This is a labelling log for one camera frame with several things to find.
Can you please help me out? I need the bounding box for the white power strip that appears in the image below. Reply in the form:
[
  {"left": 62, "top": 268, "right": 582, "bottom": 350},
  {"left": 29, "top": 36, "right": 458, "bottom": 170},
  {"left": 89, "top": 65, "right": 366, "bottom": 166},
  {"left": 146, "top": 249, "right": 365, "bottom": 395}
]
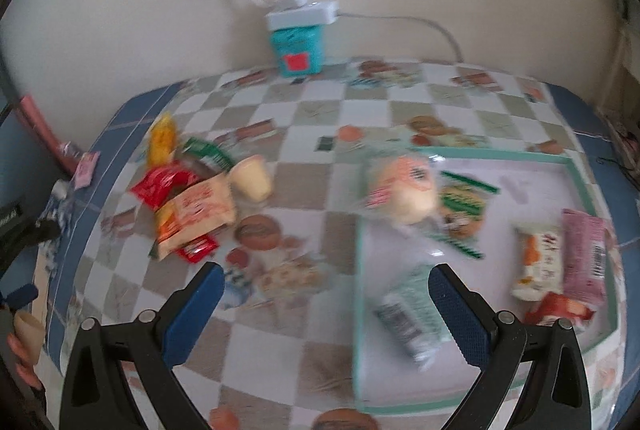
[{"left": 265, "top": 0, "right": 340, "bottom": 30}]

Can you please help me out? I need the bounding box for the yellow snack packet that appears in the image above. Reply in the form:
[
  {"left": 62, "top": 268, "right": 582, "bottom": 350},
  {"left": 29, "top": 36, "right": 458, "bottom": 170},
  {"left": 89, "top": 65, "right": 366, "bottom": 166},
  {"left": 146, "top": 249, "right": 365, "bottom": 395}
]
[{"left": 146, "top": 112, "right": 180, "bottom": 168}]

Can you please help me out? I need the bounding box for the white orange snack packet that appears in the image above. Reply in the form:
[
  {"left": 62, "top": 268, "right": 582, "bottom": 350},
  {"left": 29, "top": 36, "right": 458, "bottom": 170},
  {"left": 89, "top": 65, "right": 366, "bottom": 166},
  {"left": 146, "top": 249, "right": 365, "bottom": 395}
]
[{"left": 510, "top": 224, "right": 566, "bottom": 303}]

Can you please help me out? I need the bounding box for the pink long snack packet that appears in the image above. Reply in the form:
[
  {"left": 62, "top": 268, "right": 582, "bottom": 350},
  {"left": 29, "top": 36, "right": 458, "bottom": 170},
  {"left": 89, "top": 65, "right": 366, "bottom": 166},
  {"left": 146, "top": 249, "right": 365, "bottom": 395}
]
[{"left": 561, "top": 209, "right": 613, "bottom": 303}]

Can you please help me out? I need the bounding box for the teal cardboard tray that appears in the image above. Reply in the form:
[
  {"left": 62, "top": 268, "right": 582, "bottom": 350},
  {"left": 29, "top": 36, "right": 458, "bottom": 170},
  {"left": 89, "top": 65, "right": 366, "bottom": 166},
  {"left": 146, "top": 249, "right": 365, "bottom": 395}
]
[{"left": 352, "top": 147, "right": 626, "bottom": 416}]

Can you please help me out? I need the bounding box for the teal tin box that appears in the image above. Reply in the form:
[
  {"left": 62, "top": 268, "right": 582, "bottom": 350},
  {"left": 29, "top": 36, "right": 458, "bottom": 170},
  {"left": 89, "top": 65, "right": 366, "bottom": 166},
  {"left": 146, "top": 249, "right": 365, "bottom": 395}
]
[{"left": 267, "top": 22, "right": 328, "bottom": 78}]

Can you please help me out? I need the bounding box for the cream jelly cup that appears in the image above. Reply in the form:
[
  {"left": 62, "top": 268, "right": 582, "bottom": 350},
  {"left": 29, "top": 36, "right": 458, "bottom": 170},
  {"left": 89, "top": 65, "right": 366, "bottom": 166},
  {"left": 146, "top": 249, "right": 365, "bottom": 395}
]
[{"left": 229, "top": 157, "right": 273, "bottom": 203}]

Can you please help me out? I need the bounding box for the cream orange bread packet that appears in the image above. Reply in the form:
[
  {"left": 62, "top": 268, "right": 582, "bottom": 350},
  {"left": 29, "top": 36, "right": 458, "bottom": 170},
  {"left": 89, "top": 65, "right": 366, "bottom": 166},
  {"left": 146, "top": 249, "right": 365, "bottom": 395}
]
[{"left": 149, "top": 175, "right": 238, "bottom": 263}]

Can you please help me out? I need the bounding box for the crumpled blue white wrapper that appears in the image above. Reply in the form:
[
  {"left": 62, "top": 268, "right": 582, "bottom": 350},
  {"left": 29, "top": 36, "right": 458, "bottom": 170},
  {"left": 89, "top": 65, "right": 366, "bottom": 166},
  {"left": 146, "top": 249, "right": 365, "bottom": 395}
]
[{"left": 37, "top": 180, "right": 76, "bottom": 261}]

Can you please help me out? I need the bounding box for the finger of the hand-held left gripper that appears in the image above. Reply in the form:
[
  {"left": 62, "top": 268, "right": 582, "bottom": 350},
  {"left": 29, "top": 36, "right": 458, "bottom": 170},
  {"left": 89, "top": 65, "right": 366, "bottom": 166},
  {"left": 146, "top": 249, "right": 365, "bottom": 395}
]
[
  {"left": 27, "top": 217, "right": 62, "bottom": 245},
  {"left": 0, "top": 284, "right": 40, "bottom": 311}
]

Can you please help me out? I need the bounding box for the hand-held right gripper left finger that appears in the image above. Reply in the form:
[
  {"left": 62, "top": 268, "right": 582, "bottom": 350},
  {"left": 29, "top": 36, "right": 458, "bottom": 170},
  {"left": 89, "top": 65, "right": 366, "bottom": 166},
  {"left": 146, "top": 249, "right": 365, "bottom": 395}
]
[{"left": 59, "top": 261, "right": 226, "bottom": 430}]

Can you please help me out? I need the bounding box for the bright red snack packet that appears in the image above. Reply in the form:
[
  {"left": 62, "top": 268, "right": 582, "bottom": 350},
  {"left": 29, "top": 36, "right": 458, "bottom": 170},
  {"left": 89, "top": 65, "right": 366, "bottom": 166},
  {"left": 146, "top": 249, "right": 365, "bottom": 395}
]
[{"left": 130, "top": 162, "right": 201, "bottom": 211}]

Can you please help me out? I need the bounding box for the pale green striped packet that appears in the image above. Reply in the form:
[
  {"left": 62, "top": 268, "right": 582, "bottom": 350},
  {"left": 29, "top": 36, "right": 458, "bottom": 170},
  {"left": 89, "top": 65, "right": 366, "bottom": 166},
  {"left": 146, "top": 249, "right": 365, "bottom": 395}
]
[{"left": 372, "top": 262, "right": 456, "bottom": 371}]

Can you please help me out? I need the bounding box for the red board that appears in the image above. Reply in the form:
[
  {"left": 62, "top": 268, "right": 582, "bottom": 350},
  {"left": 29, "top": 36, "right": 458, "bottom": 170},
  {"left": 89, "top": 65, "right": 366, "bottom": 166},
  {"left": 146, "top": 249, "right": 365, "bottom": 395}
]
[{"left": 17, "top": 94, "right": 83, "bottom": 171}]

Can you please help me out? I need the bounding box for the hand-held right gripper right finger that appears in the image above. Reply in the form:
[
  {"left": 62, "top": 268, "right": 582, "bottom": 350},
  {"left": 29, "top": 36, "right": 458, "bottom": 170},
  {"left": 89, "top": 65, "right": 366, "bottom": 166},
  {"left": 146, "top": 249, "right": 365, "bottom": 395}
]
[{"left": 427, "top": 262, "right": 592, "bottom": 430}]

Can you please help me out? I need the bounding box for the round bun clear packet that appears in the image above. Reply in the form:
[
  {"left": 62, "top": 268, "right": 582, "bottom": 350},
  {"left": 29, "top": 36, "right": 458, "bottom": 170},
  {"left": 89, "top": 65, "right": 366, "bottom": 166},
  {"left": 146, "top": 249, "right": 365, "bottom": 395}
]
[{"left": 362, "top": 155, "right": 443, "bottom": 225}]

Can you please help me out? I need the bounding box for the person's left hand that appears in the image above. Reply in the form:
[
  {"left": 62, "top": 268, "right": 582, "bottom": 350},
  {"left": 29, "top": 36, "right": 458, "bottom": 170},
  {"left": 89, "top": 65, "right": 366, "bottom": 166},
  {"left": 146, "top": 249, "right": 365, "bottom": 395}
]
[{"left": 6, "top": 329, "right": 42, "bottom": 390}]

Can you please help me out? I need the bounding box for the checkered printed tablecloth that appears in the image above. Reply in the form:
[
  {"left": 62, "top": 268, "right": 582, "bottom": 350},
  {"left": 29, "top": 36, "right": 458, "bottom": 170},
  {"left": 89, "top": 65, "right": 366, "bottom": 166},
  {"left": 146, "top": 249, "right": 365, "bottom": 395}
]
[{"left": 0, "top": 57, "right": 640, "bottom": 430}]

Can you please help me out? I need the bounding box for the white power cable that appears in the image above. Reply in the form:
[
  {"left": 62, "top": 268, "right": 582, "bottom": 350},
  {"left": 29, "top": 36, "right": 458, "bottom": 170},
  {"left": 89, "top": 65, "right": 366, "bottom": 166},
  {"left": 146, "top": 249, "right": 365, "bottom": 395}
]
[{"left": 337, "top": 12, "right": 463, "bottom": 63}]

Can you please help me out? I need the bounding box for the green cow-print bun packet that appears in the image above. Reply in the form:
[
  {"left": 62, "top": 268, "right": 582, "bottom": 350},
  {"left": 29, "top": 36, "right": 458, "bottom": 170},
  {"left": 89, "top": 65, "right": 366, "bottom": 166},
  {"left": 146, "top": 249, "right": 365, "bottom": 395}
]
[{"left": 435, "top": 170, "right": 501, "bottom": 261}]

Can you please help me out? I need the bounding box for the small pink candy packet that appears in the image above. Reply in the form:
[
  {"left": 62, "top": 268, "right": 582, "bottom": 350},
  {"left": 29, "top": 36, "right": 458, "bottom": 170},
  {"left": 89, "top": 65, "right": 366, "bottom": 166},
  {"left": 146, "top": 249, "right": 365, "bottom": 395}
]
[{"left": 74, "top": 152, "right": 101, "bottom": 188}]

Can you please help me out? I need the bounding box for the dark green snack packet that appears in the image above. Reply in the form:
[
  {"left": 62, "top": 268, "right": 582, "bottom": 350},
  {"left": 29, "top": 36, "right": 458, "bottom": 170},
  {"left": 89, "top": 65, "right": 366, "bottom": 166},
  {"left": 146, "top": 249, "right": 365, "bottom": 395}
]
[{"left": 180, "top": 137, "right": 236, "bottom": 175}]

